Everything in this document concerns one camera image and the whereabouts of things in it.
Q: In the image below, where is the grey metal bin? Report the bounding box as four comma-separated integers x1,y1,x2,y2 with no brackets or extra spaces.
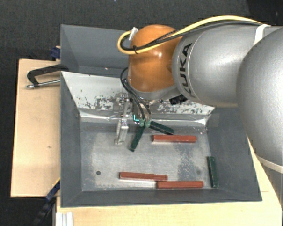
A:
52,24,270,217

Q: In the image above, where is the red-brown flat block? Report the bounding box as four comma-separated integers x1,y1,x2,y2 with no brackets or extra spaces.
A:
155,179,204,191
118,171,169,182
151,133,198,145

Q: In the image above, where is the dark green flat block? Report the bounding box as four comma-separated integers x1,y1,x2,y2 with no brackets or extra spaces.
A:
205,156,222,189
148,120,176,136
129,124,146,153

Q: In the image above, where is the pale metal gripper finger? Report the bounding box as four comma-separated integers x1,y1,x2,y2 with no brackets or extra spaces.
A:
120,120,130,144
113,119,123,146

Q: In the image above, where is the pale wood flat board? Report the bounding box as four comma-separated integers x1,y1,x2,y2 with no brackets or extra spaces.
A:
9,58,66,200

